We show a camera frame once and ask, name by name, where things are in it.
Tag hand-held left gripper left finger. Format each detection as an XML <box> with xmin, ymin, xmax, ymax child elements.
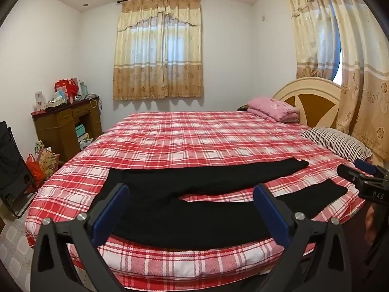
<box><xmin>30</xmin><ymin>183</ymin><xmax>131</xmax><ymax>292</ymax></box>

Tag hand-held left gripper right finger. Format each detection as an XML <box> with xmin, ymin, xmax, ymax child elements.
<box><xmin>253</xmin><ymin>184</ymin><xmax>355</xmax><ymax>292</ymax></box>

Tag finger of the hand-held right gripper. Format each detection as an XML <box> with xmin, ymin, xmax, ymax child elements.
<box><xmin>337</xmin><ymin>164</ymin><xmax>366</xmax><ymax>187</ymax></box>
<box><xmin>354</xmin><ymin>158</ymin><xmax>378</xmax><ymax>176</ymax></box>

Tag black pants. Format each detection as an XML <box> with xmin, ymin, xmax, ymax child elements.
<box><xmin>91</xmin><ymin>157</ymin><xmax>349</xmax><ymax>249</ymax></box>

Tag striped pillow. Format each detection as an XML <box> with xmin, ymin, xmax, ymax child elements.
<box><xmin>300</xmin><ymin>127</ymin><xmax>373</xmax><ymax>162</ymax></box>

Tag cream and brown headboard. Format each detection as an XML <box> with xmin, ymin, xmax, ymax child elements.
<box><xmin>272</xmin><ymin>77</ymin><xmax>342</xmax><ymax>129</ymax></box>

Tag floral bag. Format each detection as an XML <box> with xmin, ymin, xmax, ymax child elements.
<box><xmin>34</xmin><ymin>140</ymin><xmax>60</xmax><ymax>181</ymax></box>

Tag red plastic bag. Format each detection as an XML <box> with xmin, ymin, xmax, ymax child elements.
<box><xmin>26</xmin><ymin>154</ymin><xmax>46</xmax><ymax>193</ymax></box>

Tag long beige floral curtain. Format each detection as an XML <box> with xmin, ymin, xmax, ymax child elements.
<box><xmin>283</xmin><ymin>0</ymin><xmax>389</xmax><ymax>162</ymax></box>

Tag pink folded blanket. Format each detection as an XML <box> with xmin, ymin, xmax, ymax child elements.
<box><xmin>247</xmin><ymin>97</ymin><xmax>301</xmax><ymax>124</ymax></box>

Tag brown wooden desk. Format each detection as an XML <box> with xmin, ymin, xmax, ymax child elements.
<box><xmin>31</xmin><ymin>96</ymin><xmax>103</xmax><ymax>162</ymax></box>

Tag black folding chair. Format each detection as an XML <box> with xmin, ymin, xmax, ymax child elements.
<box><xmin>0</xmin><ymin>121</ymin><xmax>39</xmax><ymax>219</ymax></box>

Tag bed with red plaid sheet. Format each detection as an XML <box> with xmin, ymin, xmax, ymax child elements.
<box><xmin>25</xmin><ymin>111</ymin><xmax>375</xmax><ymax>291</ymax></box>

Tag red gift bag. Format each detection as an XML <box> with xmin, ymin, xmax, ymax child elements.
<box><xmin>62</xmin><ymin>78</ymin><xmax>80</xmax><ymax>97</ymax></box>

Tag white card box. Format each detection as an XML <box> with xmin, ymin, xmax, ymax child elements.
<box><xmin>34</xmin><ymin>91</ymin><xmax>46</xmax><ymax>112</ymax></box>

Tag short beige floral curtain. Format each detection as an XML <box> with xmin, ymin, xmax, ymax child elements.
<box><xmin>112</xmin><ymin>0</ymin><xmax>203</xmax><ymax>100</ymax></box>

